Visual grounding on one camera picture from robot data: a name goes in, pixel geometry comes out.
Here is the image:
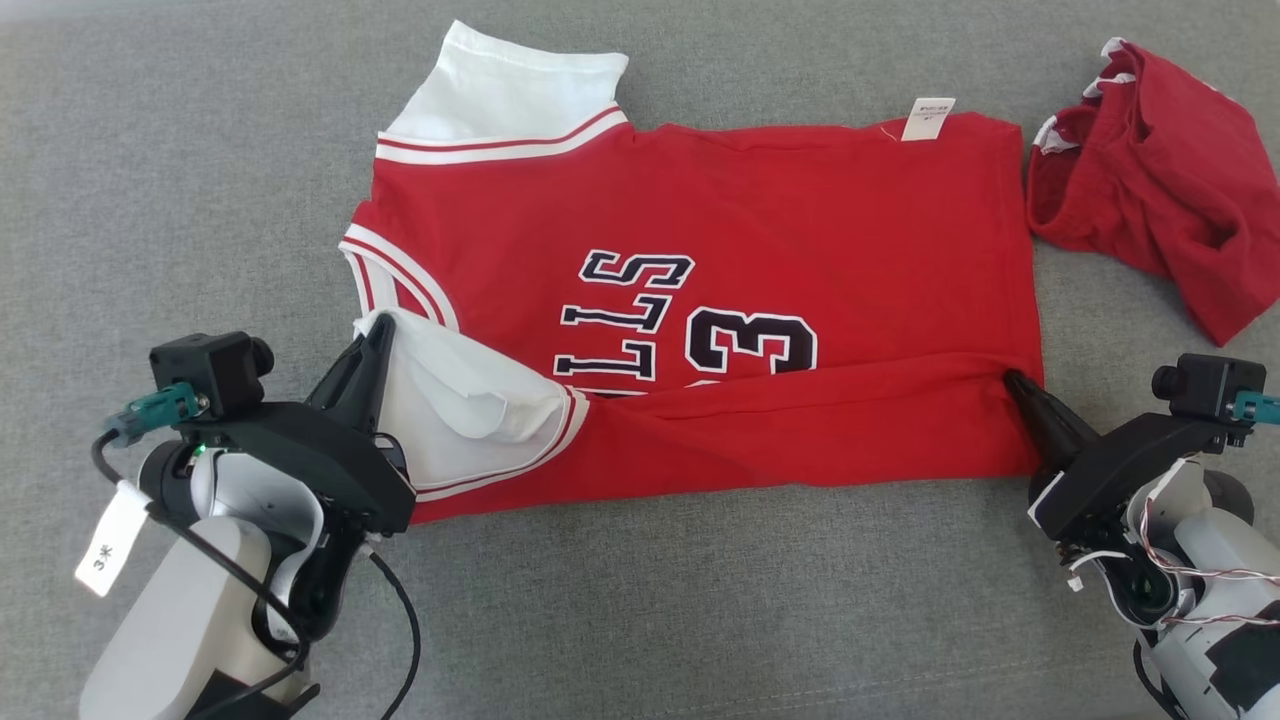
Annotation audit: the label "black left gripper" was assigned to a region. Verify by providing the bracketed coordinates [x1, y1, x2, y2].
[180, 313, 416, 534]

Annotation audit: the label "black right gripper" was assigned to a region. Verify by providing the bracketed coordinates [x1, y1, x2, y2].
[1003, 370, 1246, 544]

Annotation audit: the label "red shorts with white stripes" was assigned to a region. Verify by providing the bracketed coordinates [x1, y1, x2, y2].
[1027, 38, 1280, 347]

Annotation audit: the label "red jersey with white sleeves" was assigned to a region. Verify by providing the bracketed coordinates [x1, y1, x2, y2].
[338, 20, 1047, 526]

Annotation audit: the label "white paper tag with print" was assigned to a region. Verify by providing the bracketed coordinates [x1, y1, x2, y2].
[74, 480, 152, 599]

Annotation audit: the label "grey fabric sofa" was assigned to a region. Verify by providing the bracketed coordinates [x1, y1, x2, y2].
[0, 0, 1280, 720]

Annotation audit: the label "teal left camera cable connector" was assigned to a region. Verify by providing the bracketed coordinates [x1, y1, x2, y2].
[104, 382, 207, 447]

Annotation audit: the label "red white right arm wires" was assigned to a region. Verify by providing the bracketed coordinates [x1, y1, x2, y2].
[1138, 498, 1280, 633]

